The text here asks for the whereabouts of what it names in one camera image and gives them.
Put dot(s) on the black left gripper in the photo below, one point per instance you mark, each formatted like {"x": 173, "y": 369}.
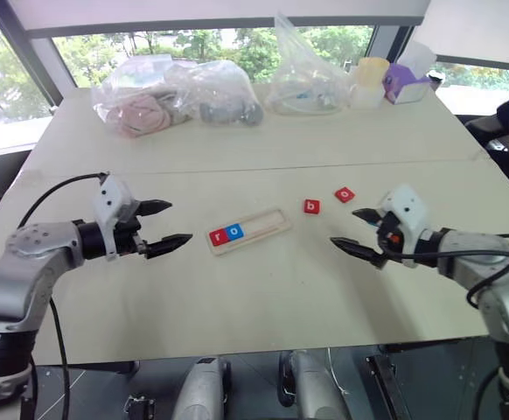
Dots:
{"x": 127, "y": 238}

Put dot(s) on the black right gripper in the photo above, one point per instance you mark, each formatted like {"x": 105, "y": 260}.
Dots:
{"x": 389, "y": 234}

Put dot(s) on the red letter o tile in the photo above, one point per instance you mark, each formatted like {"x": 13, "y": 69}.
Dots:
{"x": 345, "y": 195}

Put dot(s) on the red letter b tile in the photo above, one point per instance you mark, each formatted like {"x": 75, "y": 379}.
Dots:
{"x": 312, "y": 207}

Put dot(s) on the wooden letter tray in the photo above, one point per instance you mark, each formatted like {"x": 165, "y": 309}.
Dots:
{"x": 263, "y": 225}

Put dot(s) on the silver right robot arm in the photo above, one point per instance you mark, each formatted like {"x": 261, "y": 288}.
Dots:
{"x": 469, "y": 251}

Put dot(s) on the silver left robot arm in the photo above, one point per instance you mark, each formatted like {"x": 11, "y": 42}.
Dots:
{"x": 31, "y": 245}

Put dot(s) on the red letter r tile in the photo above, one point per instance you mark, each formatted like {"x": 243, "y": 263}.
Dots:
{"x": 218, "y": 236}

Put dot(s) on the blue letter o tile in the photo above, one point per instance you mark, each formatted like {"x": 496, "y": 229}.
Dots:
{"x": 234, "y": 231}

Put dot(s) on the silver rounded robot leg shell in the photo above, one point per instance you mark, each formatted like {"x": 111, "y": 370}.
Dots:
{"x": 313, "y": 385}
{"x": 200, "y": 389}

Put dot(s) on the plastic bag with pink items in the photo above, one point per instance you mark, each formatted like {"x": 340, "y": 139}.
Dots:
{"x": 136, "y": 105}

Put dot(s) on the white mug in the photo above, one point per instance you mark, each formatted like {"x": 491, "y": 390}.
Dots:
{"x": 366, "y": 96}

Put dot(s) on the plastic bag with grey items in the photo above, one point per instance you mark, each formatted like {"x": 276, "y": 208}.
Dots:
{"x": 228, "y": 100}

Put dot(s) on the purple tissue box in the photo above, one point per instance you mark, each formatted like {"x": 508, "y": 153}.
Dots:
{"x": 401, "y": 83}

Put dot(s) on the black table leg bar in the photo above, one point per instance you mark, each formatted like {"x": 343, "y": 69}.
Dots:
{"x": 388, "y": 385}

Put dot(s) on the pale yellow cup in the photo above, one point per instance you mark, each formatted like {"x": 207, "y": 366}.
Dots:
{"x": 372, "y": 70}

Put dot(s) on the tall clear plastic bag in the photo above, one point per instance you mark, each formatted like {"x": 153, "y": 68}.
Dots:
{"x": 302, "y": 79}

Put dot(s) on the small dark cup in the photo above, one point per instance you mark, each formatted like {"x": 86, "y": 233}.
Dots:
{"x": 437, "y": 81}

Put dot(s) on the dark grey window pillar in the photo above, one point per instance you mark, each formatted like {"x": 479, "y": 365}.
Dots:
{"x": 31, "y": 57}

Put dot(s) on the white roller blind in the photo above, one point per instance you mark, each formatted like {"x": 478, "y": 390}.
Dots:
{"x": 193, "y": 11}

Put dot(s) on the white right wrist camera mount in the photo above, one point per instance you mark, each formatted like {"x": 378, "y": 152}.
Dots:
{"x": 407, "y": 205}

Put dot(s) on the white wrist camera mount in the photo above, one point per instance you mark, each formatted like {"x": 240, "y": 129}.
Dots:
{"x": 407, "y": 205}
{"x": 110, "y": 197}

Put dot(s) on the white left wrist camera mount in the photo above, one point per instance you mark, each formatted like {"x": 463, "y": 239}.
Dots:
{"x": 110, "y": 197}

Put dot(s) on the black metal bracket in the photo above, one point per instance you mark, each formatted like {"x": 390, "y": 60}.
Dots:
{"x": 140, "y": 406}

